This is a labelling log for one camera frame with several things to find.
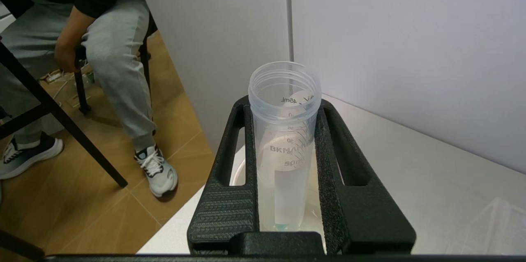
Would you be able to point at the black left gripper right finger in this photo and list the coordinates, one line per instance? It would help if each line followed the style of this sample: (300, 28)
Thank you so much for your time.
(361, 217)

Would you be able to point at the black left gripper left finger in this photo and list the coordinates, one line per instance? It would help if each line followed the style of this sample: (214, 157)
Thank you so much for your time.
(224, 208)

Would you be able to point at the test tube with blue pigment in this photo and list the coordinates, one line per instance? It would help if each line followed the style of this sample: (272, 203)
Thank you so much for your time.
(285, 139)

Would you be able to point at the clear acrylic test tube rack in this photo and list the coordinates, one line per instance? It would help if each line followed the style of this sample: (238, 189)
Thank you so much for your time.
(497, 229)

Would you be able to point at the seated person in grey trousers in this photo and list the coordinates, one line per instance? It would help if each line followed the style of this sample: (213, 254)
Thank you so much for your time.
(119, 73)

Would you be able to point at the black chair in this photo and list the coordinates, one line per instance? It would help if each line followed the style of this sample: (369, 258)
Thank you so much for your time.
(82, 89)

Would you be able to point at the black metal frame leg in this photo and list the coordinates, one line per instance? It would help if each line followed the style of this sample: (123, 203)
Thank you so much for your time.
(70, 128)

